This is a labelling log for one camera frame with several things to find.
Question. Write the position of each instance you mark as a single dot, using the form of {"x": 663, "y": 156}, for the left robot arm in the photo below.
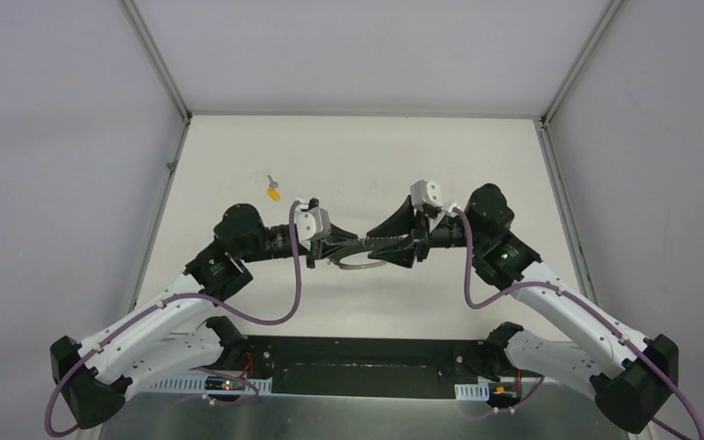
{"x": 178, "y": 330}

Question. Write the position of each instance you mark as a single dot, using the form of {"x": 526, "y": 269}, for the white slotted cable duct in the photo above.
{"x": 200, "y": 384}

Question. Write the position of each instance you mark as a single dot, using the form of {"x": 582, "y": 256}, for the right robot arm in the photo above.
{"x": 627, "y": 374}

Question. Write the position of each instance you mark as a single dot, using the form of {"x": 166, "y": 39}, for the perforated metal ring plate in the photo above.
{"x": 360, "y": 261}

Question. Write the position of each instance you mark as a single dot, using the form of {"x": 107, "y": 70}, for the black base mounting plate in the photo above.
{"x": 364, "y": 367}

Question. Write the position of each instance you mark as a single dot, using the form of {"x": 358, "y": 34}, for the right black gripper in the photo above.
{"x": 401, "y": 223}

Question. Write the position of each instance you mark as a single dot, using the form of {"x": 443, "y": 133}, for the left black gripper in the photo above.
{"x": 312, "y": 247}

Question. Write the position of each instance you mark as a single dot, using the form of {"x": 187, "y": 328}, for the key with yellow tag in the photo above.
{"x": 273, "y": 189}

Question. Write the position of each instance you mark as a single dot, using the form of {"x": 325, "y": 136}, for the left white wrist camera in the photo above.
{"x": 313, "y": 224}

